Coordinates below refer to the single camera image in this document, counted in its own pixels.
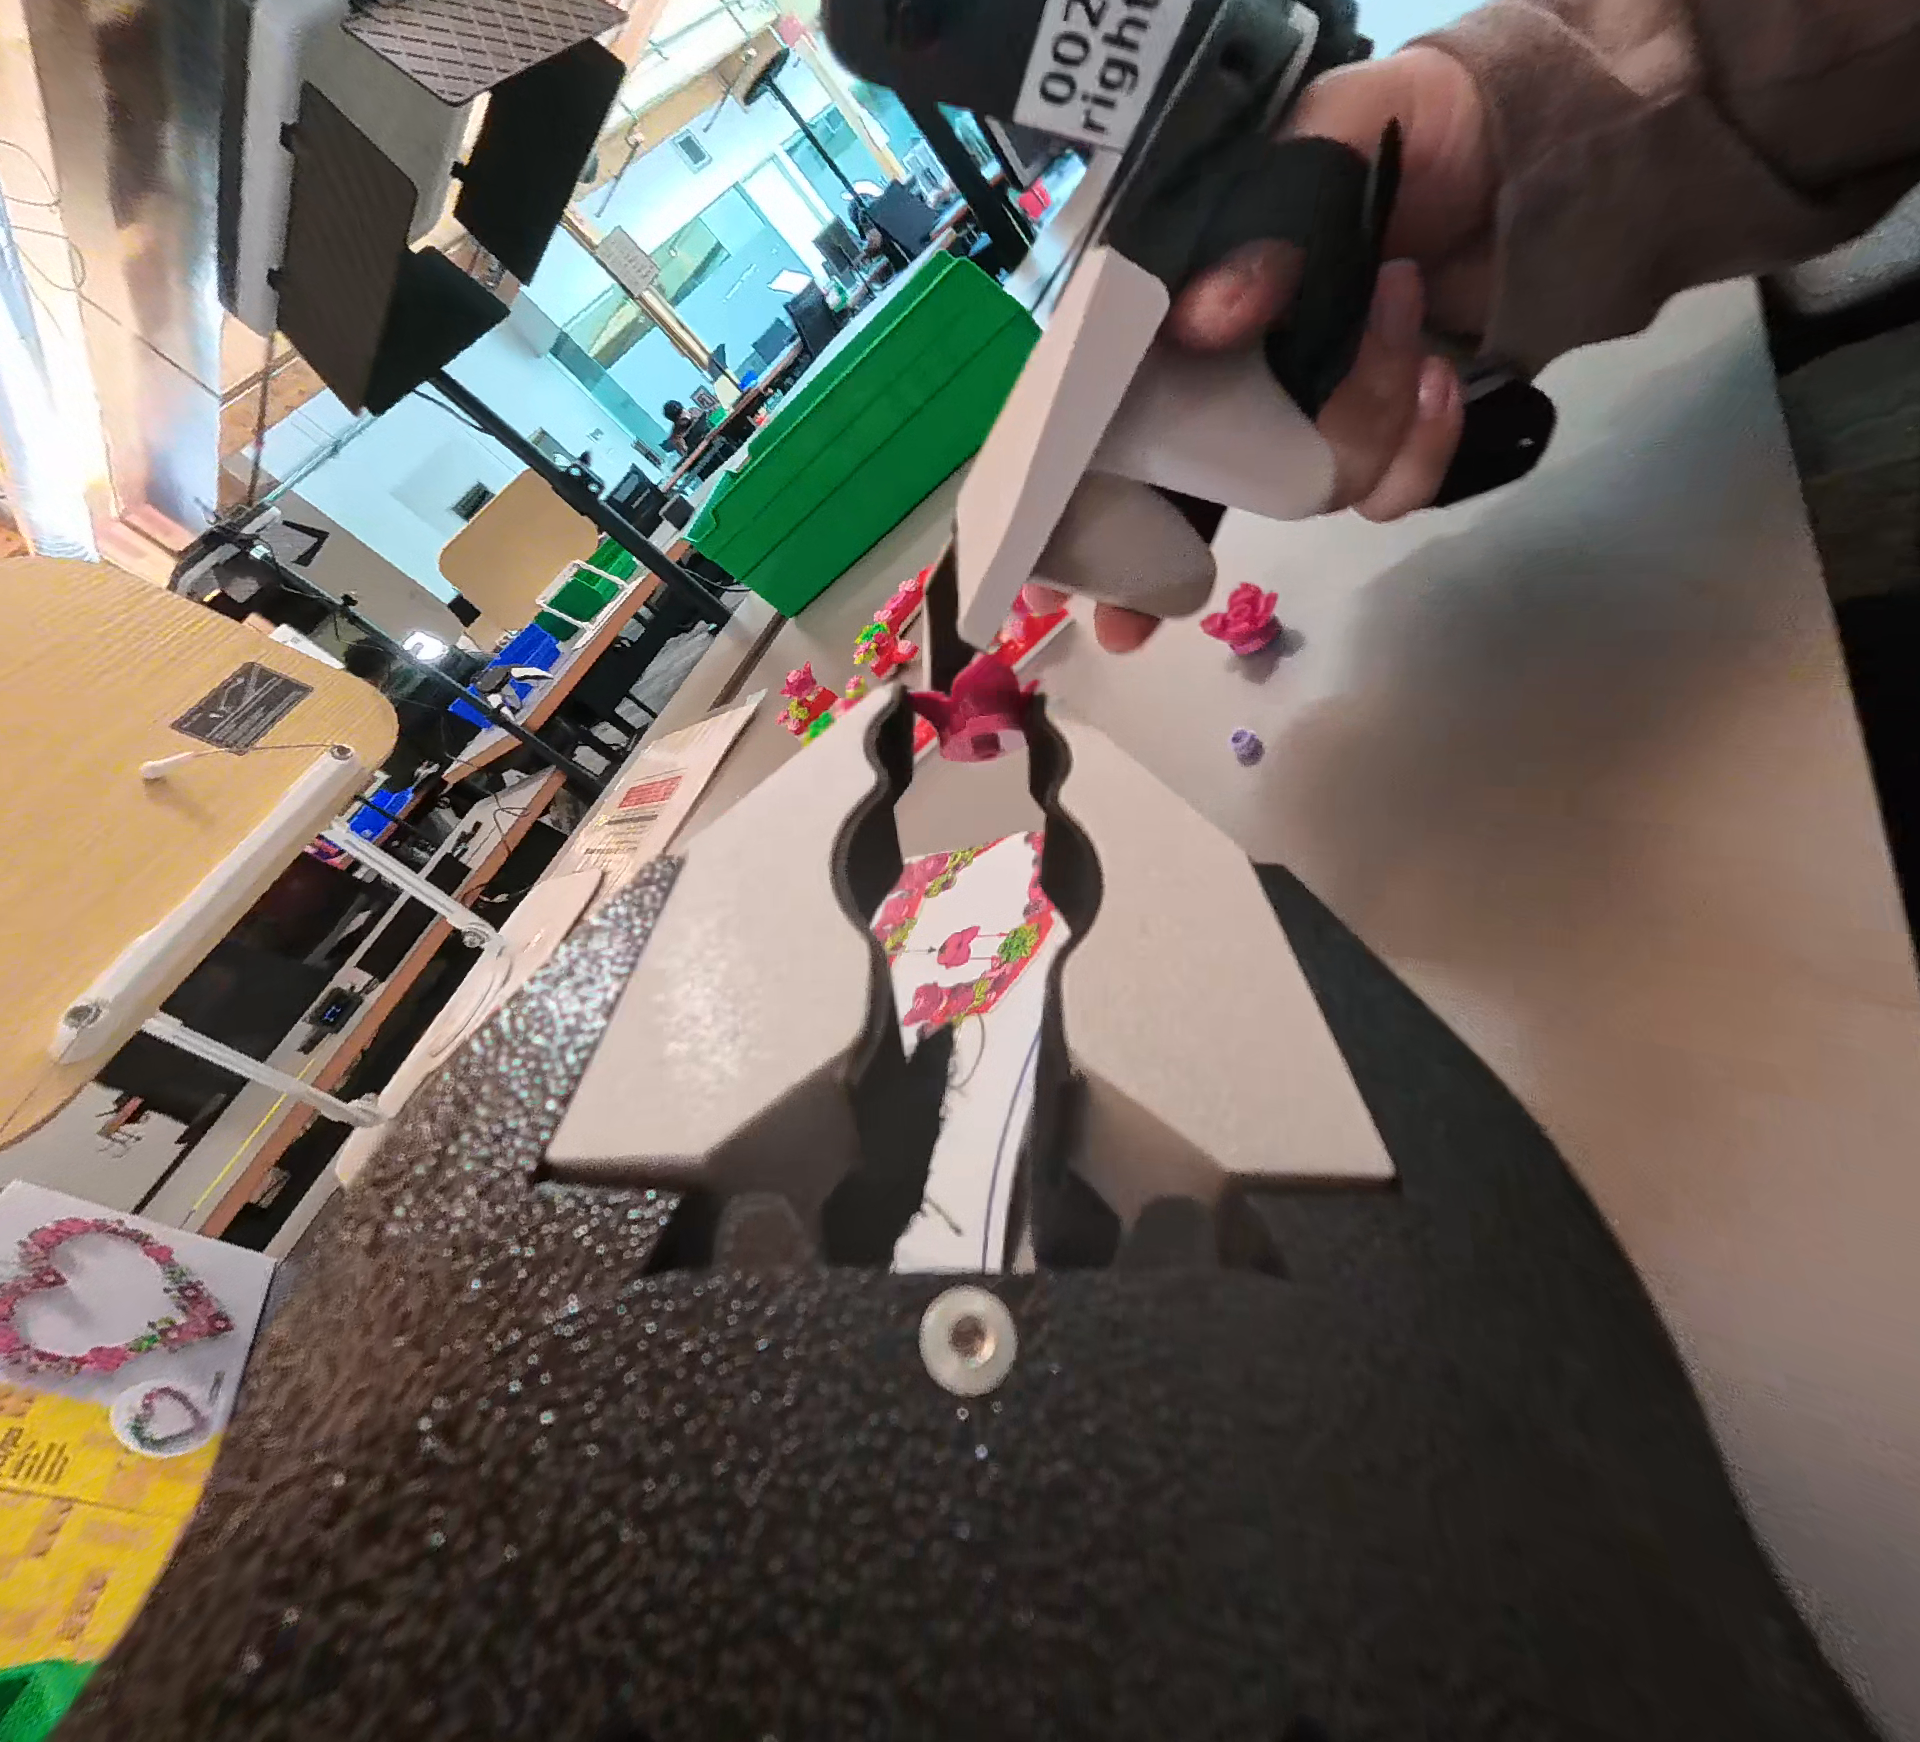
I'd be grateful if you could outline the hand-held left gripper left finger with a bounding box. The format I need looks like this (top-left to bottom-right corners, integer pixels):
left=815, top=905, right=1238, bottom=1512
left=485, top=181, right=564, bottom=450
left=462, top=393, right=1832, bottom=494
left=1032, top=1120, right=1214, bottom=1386
left=547, top=687, right=955, bottom=1269

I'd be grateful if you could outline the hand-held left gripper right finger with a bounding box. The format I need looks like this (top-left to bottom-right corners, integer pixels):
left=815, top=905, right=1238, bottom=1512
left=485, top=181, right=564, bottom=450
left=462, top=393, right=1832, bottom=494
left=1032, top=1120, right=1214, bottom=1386
left=1019, top=693, right=1398, bottom=1269

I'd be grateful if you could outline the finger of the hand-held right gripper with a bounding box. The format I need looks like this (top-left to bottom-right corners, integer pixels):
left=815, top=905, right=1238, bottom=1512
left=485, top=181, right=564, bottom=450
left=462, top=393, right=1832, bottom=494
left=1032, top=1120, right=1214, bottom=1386
left=955, top=242, right=1172, bottom=648
left=922, top=143, right=1124, bottom=693

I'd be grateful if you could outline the green plastic bin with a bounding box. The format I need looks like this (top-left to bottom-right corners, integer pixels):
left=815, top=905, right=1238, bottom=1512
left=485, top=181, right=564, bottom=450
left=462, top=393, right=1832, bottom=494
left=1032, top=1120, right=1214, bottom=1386
left=0, top=1655, right=99, bottom=1742
left=688, top=251, right=1043, bottom=620

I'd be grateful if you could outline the person's right forearm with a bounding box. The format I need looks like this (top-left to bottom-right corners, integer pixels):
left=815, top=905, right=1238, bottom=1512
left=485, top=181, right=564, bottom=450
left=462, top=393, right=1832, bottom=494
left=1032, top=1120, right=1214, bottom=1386
left=1412, top=0, right=1920, bottom=368

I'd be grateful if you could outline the open lego instruction booklet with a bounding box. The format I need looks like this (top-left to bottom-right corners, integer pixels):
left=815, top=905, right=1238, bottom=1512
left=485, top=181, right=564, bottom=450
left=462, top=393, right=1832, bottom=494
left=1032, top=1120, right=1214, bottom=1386
left=872, top=832, right=1052, bottom=1274

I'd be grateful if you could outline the yellow lego box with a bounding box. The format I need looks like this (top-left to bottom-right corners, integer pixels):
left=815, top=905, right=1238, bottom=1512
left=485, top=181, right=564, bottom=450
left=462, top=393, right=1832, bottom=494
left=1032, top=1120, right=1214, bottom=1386
left=0, top=1178, right=280, bottom=1660

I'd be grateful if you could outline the black pole with ribbed disc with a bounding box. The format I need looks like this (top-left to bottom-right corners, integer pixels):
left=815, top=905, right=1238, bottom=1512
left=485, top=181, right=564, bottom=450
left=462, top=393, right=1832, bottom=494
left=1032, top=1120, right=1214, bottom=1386
left=719, top=0, right=1032, bottom=276

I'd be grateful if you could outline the white printed paper sheet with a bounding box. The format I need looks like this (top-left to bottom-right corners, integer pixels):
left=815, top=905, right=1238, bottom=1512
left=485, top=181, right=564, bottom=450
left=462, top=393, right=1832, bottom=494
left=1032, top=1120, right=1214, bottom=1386
left=578, top=697, right=767, bottom=873

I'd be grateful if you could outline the wooden tilting stand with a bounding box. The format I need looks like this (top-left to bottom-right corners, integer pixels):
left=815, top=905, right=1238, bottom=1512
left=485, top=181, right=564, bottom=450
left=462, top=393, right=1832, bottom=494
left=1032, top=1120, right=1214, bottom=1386
left=439, top=475, right=602, bottom=634
left=0, top=557, right=503, bottom=1150

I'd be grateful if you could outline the grey overhead panel on pole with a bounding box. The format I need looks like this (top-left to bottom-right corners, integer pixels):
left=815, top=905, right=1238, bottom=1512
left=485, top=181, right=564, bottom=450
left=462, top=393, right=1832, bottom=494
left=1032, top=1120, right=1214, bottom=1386
left=220, top=0, right=721, bottom=634

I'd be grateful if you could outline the large dark air duct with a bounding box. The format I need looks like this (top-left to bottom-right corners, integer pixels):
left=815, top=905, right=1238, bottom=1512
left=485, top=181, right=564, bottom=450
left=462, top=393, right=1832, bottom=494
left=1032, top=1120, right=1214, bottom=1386
left=0, top=0, right=234, bottom=559

